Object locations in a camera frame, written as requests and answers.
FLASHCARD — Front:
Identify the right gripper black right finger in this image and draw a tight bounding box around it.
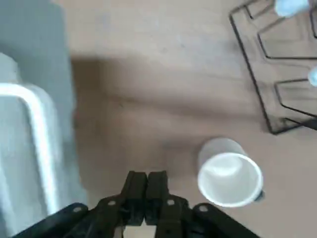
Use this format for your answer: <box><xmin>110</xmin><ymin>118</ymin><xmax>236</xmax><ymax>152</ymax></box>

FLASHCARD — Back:
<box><xmin>145</xmin><ymin>170</ymin><xmax>261</xmax><ymax>238</ymax></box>

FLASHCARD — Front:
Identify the white cup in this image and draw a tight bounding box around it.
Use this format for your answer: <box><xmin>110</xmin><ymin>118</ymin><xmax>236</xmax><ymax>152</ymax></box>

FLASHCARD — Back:
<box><xmin>197</xmin><ymin>137</ymin><xmax>265</xmax><ymax>208</ymax></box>

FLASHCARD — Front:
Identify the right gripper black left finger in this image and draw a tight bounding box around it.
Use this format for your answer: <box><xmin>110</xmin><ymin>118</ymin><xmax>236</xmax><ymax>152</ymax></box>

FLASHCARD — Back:
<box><xmin>12</xmin><ymin>170</ymin><xmax>149</xmax><ymax>238</ymax></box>

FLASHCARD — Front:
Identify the black wire cup holder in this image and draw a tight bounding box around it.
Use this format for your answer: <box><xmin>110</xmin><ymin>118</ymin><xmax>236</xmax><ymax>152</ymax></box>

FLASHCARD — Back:
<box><xmin>229</xmin><ymin>0</ymin><xmax>317</xmax><ymax>136</ymax></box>

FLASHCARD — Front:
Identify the gray drawer with white handle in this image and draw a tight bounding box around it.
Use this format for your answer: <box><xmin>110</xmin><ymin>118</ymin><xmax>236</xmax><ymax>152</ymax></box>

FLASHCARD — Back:
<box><xmin>0</xmin><ymin>0</ymin><xmax>89</xmax><ymax>224</ymax></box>

